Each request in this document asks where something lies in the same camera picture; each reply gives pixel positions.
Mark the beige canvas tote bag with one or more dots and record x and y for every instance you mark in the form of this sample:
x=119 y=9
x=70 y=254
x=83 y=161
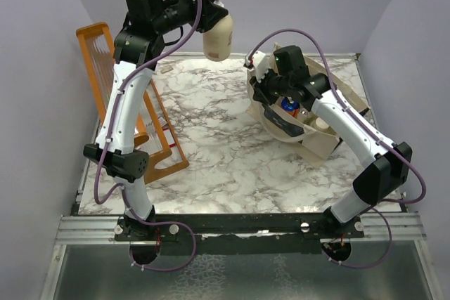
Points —
x=312 y=145

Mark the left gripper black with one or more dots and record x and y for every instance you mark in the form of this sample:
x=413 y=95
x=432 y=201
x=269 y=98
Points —
x=209 y=10

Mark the beige pump lotion bottle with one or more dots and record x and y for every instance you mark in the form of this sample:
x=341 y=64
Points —
x=217 y=42

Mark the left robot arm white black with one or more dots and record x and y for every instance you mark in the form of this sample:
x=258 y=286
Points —
x=152 y=30

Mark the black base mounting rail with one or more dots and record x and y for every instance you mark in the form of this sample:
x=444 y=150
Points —
x=235 y=234

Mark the orange bottle blue cap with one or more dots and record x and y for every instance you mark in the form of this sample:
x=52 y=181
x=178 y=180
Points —
x=291 y=107

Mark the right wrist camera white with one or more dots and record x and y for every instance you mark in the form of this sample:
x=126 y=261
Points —
x=257 y=65

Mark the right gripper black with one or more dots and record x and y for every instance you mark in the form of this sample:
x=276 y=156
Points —
x=259 y=94

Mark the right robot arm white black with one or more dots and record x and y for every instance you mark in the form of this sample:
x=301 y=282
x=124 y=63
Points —
x=386 y=164

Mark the short orange wooden rack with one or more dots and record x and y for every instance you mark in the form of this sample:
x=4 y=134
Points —
x=165 y=131

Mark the silver chrome bottle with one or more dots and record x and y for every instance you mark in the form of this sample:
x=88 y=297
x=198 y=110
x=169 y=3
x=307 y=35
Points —
x=303 y=115

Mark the tall orange wooden rack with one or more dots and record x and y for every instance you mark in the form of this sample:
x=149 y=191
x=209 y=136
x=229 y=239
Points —
x=96 y=44

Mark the green bottle cream lid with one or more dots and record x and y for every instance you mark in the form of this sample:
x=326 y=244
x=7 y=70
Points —
x=320 y=125

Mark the aluminium frame rail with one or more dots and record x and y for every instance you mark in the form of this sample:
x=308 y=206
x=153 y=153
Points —
x=100 y=229

